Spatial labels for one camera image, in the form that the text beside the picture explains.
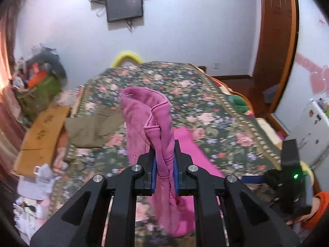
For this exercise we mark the floral bed blanket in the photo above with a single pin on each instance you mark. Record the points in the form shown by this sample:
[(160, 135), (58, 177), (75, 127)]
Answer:
[(195, 92)]

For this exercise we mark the pink pants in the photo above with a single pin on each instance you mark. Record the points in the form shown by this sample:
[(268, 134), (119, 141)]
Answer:
[(144, 123)]

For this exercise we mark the green storage bin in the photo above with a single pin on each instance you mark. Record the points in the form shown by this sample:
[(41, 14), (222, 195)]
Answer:
[(43, 95)]

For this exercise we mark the person's right forearm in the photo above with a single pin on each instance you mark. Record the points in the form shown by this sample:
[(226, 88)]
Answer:
[(320, 208)]

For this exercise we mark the pink curtain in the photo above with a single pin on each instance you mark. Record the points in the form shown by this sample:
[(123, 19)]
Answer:
[(7, 133)]

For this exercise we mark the grey bag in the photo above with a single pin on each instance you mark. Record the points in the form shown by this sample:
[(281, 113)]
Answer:
[(272, 94)]

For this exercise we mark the wooden door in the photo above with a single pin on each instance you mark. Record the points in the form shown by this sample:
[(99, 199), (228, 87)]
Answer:
[(275, 43)]

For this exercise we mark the yellow foam tube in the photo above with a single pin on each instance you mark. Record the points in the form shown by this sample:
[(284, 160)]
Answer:
[(123, 56)]

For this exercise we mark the striped pink bed sheet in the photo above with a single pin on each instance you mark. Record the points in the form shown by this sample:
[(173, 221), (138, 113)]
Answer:
[(70, 97)]

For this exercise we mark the olive green pants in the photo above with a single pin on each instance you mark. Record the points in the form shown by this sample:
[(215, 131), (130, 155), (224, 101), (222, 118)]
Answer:
[(90, 131)]

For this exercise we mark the person's right hand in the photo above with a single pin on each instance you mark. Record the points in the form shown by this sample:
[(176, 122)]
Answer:
[(305, 217)]

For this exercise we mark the small black wall monitor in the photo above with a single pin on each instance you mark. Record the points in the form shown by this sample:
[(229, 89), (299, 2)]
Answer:
[(124, 7)]

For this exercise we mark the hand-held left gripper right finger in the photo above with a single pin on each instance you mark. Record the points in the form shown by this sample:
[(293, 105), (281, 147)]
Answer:
[(205, 185)]

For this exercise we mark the white refrigerator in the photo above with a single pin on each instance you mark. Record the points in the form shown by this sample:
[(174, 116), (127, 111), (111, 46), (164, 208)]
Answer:
[(313, 133)]

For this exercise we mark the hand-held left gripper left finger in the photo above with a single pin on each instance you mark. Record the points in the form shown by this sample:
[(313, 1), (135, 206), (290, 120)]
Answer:
[(120, 185)]

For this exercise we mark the pink wall sticker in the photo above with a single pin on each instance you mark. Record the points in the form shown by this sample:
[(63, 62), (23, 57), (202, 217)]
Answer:
[(316, 74)]

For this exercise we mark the wooden bed post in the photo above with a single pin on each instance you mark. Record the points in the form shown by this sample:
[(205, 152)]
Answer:
[(202, 69)]

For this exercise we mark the colourful fleece blanket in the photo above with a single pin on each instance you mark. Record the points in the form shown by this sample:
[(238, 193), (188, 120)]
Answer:
[(239, 100)]

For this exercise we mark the white papers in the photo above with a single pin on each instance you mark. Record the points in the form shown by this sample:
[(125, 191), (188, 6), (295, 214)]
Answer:
[(33, 193)]

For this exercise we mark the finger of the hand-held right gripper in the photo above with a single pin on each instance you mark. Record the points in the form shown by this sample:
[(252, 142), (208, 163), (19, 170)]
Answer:
[(253, 179)]

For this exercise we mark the white wall socket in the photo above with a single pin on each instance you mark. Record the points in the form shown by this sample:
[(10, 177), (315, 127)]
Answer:
[(217, 65)]

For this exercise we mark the yellow cloth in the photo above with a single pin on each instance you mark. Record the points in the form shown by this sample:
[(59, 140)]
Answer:
[(270, 131)]

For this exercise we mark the pile of household clutter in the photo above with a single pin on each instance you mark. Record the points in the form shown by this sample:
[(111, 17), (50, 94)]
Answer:
[(30, 64)]

